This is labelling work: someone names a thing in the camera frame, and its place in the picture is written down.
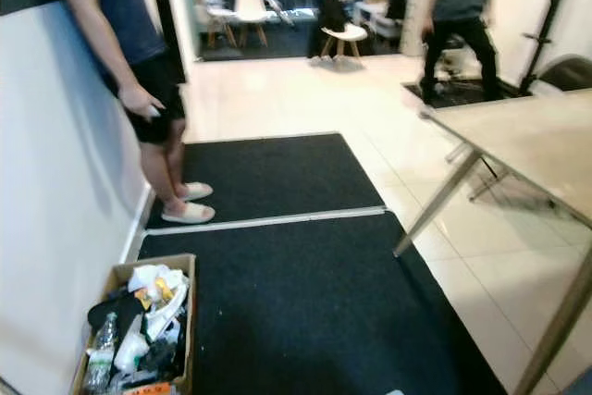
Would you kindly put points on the white chair wooden legs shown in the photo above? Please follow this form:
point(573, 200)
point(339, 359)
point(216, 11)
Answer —
point(251, 2)
point(344, 32)
point(211, 8)

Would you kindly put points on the dark grey chair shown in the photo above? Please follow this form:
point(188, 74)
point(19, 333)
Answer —
point(569, 76)

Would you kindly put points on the black bag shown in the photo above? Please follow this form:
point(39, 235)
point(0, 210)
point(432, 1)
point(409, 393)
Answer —
point(330, 16)

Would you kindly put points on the white crumpled plastic bag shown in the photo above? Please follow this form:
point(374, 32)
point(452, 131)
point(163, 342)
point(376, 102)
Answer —
point(155, 281)

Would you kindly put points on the black cloth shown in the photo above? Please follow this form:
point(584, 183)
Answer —
point(113, 310)

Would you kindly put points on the person in blue shirt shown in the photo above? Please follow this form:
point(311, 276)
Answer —
point(120, 6)

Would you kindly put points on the white desk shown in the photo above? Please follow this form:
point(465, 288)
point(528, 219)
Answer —
point(375, 16)

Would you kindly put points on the open cardboard rubbish box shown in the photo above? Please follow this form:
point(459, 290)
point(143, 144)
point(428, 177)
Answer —
point(191, 339)

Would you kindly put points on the clear plastic water bottle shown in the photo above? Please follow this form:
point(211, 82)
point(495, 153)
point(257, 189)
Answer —
point(100, 358)

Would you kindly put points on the black metal stand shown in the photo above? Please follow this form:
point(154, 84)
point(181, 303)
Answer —
point(548, 30)

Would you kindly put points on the light wooden table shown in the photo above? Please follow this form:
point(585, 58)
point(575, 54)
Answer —
point(518, 136)

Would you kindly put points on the white plastic bottle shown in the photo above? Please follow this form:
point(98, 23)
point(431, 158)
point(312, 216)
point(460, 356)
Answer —
point(131, 351)

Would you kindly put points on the white floor strip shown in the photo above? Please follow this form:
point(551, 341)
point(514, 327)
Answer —
point(287, 218)

